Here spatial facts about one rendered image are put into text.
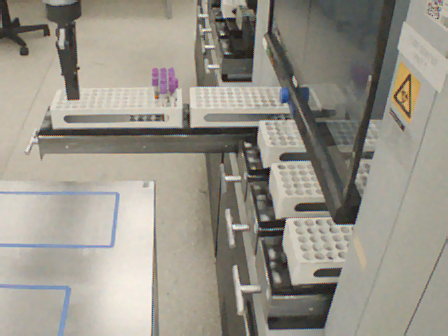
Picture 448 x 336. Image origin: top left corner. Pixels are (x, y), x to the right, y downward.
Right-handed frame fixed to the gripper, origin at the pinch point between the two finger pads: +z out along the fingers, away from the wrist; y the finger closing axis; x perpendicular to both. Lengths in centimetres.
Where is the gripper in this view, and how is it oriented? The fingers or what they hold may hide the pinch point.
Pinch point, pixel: (72, 85)
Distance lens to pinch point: 117.3
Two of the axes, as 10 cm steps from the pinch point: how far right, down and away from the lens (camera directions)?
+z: 0.2, 8.4, 5.4
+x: -10.0, 0.1, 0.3
